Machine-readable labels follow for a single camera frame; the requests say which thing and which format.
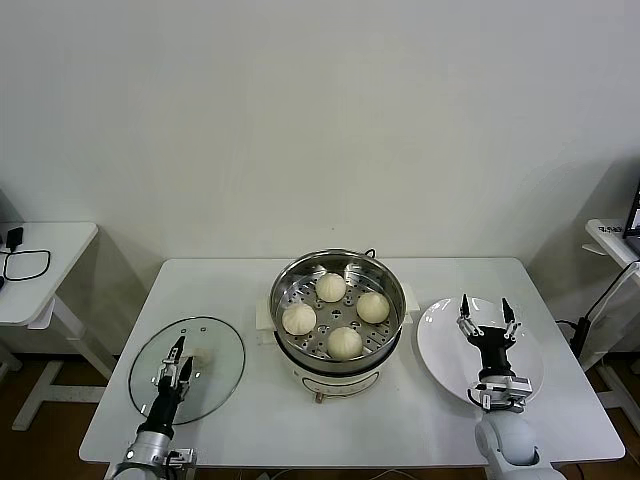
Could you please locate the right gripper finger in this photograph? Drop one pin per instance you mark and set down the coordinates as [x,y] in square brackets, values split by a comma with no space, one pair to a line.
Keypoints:
[507,310]
[465,307]

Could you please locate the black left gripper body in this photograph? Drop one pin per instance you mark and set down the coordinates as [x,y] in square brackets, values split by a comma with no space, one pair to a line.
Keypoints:
[167,405]

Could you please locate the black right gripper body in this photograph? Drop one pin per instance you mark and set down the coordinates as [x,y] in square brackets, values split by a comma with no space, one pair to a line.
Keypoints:
[492,350]

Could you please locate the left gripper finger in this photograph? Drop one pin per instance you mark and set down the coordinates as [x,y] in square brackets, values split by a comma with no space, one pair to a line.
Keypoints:
[186,372]
[178,346]

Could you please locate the round glass lid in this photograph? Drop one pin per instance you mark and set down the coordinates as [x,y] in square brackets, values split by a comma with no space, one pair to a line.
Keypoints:
[220,380]

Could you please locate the white steamed baozi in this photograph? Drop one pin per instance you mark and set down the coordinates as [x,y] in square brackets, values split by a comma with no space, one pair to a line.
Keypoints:
[330,287]
[345,342]
[299,318]
[372,306]

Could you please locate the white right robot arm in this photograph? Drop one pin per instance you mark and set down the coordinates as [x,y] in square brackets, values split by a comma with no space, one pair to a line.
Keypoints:
[505,440]

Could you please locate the stainless steel steamer basket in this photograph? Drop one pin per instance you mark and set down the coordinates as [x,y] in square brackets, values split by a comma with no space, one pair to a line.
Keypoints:
[390,320]

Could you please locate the white round plate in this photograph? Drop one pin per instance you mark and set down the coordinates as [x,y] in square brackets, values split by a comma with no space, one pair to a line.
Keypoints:
[440,340]

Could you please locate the white side table with laptop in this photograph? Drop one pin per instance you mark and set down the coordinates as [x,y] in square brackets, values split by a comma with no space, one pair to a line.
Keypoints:
[607,245]

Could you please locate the white electric cooker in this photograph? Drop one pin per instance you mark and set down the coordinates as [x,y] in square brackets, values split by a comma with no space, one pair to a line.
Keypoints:
[340,382]

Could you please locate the white side table with adapter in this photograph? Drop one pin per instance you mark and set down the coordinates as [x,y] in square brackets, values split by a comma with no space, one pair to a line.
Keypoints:
[60,250]

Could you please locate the open laptop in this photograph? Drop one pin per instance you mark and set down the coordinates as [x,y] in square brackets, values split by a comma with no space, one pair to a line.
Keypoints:
[634,215]

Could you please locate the black power adapter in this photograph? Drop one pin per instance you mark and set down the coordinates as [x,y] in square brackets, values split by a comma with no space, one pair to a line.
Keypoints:
[15,237]

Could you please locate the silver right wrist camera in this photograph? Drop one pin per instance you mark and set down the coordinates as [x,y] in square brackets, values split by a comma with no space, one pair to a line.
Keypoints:
[515,390]

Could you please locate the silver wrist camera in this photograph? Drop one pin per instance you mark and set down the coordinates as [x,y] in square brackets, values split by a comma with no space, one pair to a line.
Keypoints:
[182,457]
[515,390]

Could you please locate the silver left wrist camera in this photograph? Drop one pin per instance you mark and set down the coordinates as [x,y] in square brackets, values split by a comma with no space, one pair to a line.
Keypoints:
[182,457]

